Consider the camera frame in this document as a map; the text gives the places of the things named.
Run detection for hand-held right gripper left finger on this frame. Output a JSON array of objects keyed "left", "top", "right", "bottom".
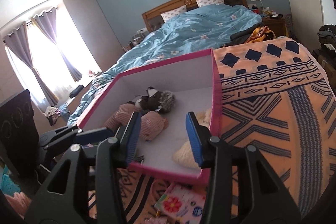
[{"left": 25, "top": 111, "right": 143, "bottom": 224}]

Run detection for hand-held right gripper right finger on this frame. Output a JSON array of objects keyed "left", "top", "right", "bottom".
[{"left": 185, "top": 112, "right": 302, "bottom": 224}]

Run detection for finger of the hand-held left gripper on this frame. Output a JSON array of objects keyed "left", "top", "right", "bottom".
[{"left": 54, "top": 126, "right": 114, "bottom": 145}]

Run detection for cream plush toy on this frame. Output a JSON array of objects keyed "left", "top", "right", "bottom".
[{"left": 172, "top": 108, "right": 214, "bottom": 169}]

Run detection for pink knitted plush bear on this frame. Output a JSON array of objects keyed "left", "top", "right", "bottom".
[{"left": 104, "top": 103, "right": 169, "bottom": 142}]

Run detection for brown hedgehog plush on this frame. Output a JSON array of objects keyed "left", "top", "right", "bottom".
[{"left": 127, "top": 86, "right": 177, "bottom": 116}]

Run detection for pink floral tissue pack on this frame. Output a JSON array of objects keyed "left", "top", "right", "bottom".
[{"left": 154, "top": 183, "right": 207, "bottom": 224}]

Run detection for pink cardboard box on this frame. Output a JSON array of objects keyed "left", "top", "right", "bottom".
[{"left": 77, "top": 48, "right": 222, "bottom": 185}]

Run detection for heap of colourful clothes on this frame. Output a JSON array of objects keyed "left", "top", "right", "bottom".
[{"left": 43, "top": 105, "right": 71, "bottom": 126}]

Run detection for black speaker cabinet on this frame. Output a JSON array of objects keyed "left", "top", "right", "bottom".
[{"left": 0, "top": 89, "right": 40, "bottom": 178}]

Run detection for black pouch on sill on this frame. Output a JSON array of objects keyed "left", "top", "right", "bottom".
[{"left": 69, "top": 85, "right": 84, "bottom": 98}]

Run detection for teal perforated mat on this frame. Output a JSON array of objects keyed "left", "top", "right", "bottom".
[{"left": 0, "top": 165, "right": 22, "bottom": 194}]

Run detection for pink soft mat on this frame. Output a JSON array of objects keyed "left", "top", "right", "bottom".
[{"left": 8, "top": 191, "right": 33, "bottom": 216}]

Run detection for orange patterned blanket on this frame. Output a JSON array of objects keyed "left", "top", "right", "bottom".
[{"left": 88, "top": 36, "right": 336, "bottom": 224}]

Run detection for purple curtain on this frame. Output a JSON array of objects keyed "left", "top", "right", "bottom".
[
  {"left": 31, "top": 7, "right": 83, "bottom": 83},
  {"left": 3, "top": 27, "right": 59, "bottom": 113}
]

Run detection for cluttered bedside table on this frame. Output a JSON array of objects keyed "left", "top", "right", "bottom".
[{"left": 123, "top": 33, "right": 146, "bottom": 51}]

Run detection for blue floral duvet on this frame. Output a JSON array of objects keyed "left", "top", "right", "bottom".
[{"left": 67, "top": 4, "right": 263, "bottom": 126}]

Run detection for dark garment on bed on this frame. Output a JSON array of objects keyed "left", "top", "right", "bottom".
[{"left": 230, "top": 22, "right": 264, "bottom": 43}]

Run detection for yellow bag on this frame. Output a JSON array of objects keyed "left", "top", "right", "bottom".
[{"left": 246, "top": 26, "right": 277, "bottom": 44}]

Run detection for white patterned pillow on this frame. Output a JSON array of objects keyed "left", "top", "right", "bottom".
[
  {"left": 161, "top": 5, "right": 187, "bottom": 22},
  {"left": 196, "top": 0, "right": 225, "bottom": 7}
]

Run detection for wooden nightstand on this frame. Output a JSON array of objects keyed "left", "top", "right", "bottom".
[{"left": 262, "top": 14, "right": 286, "bottom": 37}]

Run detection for cardboard boxes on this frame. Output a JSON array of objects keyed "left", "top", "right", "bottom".
[{"left": 312, "top": 48, "right": 336, "bottom": 69}]

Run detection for pile of dark clothes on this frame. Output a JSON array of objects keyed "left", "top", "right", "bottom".
[{"left": 316, "top": 25, "right": 336, "bottom": 52}]

